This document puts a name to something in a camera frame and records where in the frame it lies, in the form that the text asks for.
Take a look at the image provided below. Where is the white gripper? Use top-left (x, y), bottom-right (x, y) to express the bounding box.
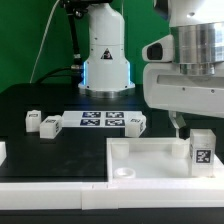
top-left (143, 63), bottom-right (224, 138)

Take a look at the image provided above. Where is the white square tabletop part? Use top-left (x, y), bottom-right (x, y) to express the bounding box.
top-left (105, 137), bottom-right (224, 183)

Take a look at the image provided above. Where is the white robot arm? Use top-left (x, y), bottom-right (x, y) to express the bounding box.
top-left (79, 0), bottom-right (224, 128)

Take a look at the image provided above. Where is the white plate with tags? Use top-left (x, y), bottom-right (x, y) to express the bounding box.
top-left (62, 111), bottom-right (142, 128)

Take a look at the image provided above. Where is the white left fence block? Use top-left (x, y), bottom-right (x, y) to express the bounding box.
top-left (0, 141), bottom-right (7, 166)

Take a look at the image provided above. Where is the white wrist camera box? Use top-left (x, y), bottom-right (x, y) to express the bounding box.
top-left (142, 35), bottom-right (174, 63)

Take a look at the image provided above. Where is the white thin cable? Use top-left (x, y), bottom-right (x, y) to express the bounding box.
top-left (29, 0), bottom-right (62, 84)

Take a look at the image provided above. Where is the white front fence rail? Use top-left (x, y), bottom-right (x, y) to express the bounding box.
top-left (0, 179), bottom-right (224, 210)

